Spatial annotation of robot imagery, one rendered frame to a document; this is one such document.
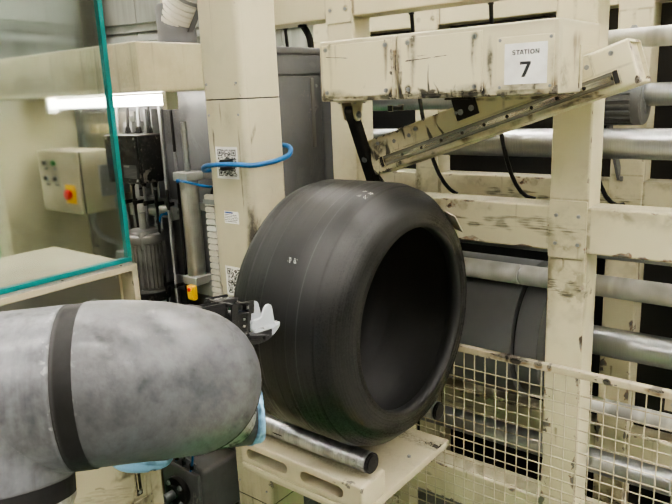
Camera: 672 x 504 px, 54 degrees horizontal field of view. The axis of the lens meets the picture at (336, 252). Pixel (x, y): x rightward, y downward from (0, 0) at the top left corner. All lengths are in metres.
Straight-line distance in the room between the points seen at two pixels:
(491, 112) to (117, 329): 1.27
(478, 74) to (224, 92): 0.57
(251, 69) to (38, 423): 1.20
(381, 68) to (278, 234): 0.50
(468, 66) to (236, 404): 1.11
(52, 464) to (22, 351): 0.08
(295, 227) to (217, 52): 0.48
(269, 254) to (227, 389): 0.85
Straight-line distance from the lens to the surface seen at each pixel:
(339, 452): 1.48
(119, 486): 1.86
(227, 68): 1.56
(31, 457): 0.48
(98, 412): 0.45
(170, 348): 0.46
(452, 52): 1.51
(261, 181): 1.58
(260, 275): 1.32
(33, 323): 0.48
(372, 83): 1.62
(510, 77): 1.44
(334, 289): 1.23
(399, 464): 1.64
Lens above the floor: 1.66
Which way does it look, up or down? 13 degrees down
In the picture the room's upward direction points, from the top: 3 degrees counter-clockwise
